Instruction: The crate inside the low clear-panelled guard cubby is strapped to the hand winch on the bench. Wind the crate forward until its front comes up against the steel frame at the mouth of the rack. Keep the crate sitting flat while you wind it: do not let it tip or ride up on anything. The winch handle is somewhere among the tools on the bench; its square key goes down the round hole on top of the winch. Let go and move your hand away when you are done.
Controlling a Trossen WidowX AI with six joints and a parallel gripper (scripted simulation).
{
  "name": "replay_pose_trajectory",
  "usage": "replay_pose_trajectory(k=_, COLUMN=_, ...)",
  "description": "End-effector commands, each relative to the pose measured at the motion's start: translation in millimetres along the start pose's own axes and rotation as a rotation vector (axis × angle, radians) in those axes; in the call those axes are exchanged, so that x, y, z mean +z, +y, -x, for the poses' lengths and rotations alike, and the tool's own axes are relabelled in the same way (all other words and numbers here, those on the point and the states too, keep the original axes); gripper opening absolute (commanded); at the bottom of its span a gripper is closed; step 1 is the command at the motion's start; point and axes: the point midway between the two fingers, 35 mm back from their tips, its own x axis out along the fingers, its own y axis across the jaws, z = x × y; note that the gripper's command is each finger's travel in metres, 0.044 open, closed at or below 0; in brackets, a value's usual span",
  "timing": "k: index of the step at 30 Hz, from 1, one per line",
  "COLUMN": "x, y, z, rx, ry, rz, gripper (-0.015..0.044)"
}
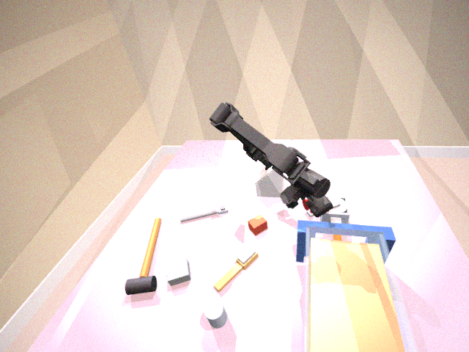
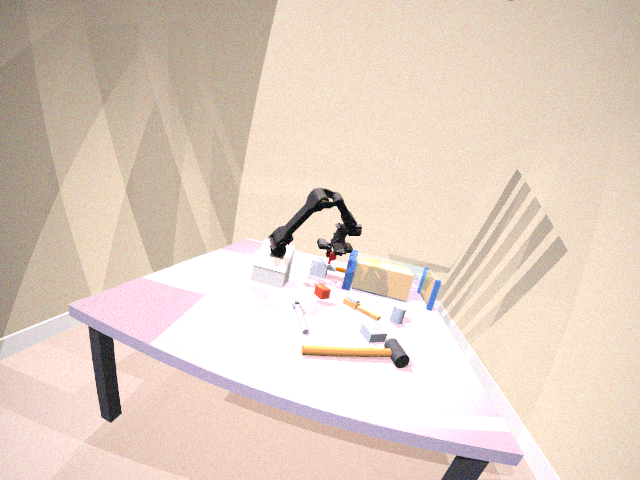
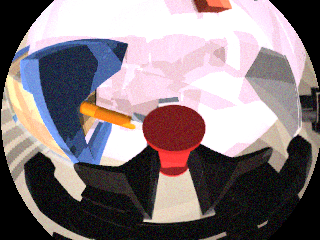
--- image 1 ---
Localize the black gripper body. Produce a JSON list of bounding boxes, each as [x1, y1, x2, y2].
[[293, 185, 333, 218]]

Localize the grey cylinder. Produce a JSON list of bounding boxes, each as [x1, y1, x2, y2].
[[204, 299, 227, 329]]

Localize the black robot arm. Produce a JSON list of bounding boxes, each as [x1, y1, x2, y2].
[[209, 103, 330, 209]]

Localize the mallet with dark grey head and wooden handle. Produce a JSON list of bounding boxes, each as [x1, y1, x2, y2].
[[125, 218, 162, 295]]

